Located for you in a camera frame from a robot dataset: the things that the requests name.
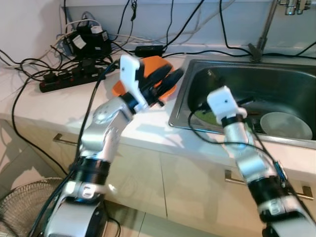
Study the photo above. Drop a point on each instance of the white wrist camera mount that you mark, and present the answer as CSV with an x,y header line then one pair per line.
x,y
129,71
222,101

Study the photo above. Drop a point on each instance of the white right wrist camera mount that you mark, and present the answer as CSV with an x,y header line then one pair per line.
x,y
222,101

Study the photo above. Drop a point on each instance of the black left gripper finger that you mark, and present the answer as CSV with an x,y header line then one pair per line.
x,y
162,73
174,81

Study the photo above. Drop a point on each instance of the dark sink faucet pole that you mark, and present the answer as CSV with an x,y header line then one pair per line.
x,y
256,52

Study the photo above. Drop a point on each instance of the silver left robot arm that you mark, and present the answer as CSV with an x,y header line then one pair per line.
x,y
101,133

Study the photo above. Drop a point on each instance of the black power adapter block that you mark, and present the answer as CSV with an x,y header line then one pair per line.
x,y
91,44

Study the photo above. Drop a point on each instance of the green plate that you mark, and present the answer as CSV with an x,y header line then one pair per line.
x,y
210,118

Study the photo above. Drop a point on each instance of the pale white bowl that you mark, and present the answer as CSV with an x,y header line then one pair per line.
x,y
286,126

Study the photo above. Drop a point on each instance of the orange plastic bowl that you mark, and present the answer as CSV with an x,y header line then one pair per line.
x,y
148,61

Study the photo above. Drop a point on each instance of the chrome wall tap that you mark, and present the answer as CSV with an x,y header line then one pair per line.
x,y
295,6

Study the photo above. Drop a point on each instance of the small black adapter box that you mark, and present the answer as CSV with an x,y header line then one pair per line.
x,y
149,50

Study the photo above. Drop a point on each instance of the cream cabinet door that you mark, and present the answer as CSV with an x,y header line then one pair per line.
x,y
197,197
138,177

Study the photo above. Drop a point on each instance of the stainless steel kitchen sink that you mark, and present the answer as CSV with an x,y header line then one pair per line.
x,y
276,84

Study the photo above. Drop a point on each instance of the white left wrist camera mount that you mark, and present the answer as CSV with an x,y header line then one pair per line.
x,y
129,71

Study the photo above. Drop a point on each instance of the metal cage floor fan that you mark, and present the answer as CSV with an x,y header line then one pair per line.
x,y
24,207

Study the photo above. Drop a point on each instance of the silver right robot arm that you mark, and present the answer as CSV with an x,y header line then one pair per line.
x,y
247,158

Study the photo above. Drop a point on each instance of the black power strip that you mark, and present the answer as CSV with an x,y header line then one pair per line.
x,y
69,81

